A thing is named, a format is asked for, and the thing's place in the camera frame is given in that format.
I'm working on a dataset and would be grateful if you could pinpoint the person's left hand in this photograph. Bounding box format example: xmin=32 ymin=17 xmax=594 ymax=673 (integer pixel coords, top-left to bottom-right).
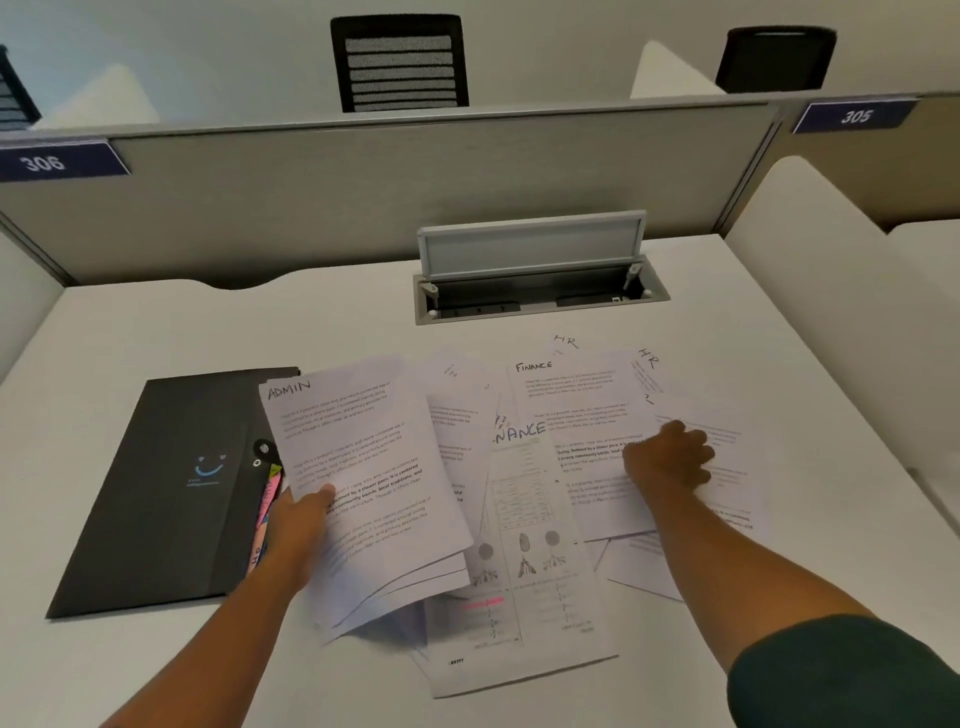
xmin=262 ymin=483 xmax=337 ymax=594

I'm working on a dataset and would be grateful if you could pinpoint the person's right hand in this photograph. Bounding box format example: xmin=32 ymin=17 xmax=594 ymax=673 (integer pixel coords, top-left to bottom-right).
xmin=620 ymin=419 xmax=716 ymax=500

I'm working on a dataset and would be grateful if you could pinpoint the pile of white papers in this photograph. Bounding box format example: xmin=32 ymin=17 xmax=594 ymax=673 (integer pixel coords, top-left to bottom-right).
xmin=322 ymin=333 xmax=774 ymax=680

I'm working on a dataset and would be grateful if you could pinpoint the thin white paper bundle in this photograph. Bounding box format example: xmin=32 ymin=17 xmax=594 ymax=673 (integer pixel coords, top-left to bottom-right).
xmin=258 ymin=358 xmax=475 ymax=646

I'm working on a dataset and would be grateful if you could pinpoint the black expanding folder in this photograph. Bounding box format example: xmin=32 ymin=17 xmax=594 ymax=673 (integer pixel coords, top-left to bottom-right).
xmin=44 ymin=365 xmax=304 ymax=621

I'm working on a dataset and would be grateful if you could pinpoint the person's right forearm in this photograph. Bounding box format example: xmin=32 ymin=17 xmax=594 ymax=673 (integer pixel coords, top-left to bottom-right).
xmin=637 ymin=483 xmax=875 ymax=673

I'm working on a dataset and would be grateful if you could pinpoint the person's left forearm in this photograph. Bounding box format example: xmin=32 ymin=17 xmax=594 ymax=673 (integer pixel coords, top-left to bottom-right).
xmin=101 ymin=566 xmax=305 ymax=728

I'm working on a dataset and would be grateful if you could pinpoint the white side desk divider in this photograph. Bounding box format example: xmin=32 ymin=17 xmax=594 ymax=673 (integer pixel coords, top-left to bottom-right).
xmin=723 ymin=155 xmax=960 ymax=541
xmin=0 ymin=228 xmax=65 ymax=384

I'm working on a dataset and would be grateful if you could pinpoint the green right sleeve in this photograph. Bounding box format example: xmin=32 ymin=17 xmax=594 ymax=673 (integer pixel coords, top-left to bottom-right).
xmin=725 ymin=613 xmax=960 ymax=728

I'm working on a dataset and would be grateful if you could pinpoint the grey fabric partition panel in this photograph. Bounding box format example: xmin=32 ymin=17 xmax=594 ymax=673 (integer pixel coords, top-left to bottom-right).
xmin=0 ymin=101 xmax=785 ymax=290

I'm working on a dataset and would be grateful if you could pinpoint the beige partition panel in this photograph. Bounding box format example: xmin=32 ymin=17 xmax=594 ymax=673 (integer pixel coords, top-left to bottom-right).
xmin=716 ymin=91 xmax=960 ymax=234

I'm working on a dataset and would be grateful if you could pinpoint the blue desk number sign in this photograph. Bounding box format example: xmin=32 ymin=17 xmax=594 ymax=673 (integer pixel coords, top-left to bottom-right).
xmin=0 ymin=139 xmax=133 ymax=184
xmin=791 ymin=97 xmax=920 ymax=136

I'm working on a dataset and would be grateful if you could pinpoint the black mesh office chair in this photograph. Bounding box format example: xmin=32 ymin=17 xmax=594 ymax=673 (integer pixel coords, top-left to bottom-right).
xmin=329 ymin=13 xmax=471 ymax=115
xmin=0 ymin=44 xmax=43 ymax=133

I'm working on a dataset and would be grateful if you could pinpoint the grey desk cable box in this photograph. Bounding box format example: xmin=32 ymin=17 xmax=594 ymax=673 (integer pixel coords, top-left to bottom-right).
xmin=412 ymin=254 xmax=671 ymax=327

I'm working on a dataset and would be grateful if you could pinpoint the grey cable box lid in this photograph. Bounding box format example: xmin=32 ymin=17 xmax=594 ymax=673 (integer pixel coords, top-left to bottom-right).
xmin=416 ymin=209 xmax=648 ymax=283

